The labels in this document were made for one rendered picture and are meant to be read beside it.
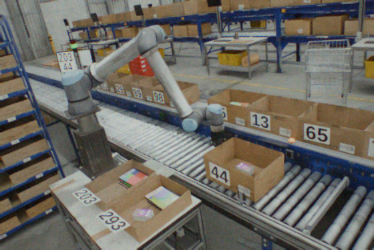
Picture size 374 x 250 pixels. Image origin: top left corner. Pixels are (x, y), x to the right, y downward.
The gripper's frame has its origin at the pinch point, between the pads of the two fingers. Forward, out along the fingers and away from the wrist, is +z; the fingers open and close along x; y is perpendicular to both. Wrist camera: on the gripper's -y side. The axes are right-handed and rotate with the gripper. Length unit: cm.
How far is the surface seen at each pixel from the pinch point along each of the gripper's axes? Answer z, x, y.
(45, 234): 80, -138, 109
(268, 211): 6, 52, 25
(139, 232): -1, 16, 81
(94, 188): 1, -44, 77
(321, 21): -25, -128, -457
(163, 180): -1.2, -9.7, 45.3
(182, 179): 6.5, -9.0, 31.0
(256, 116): -19.2, 9.6, -28.6
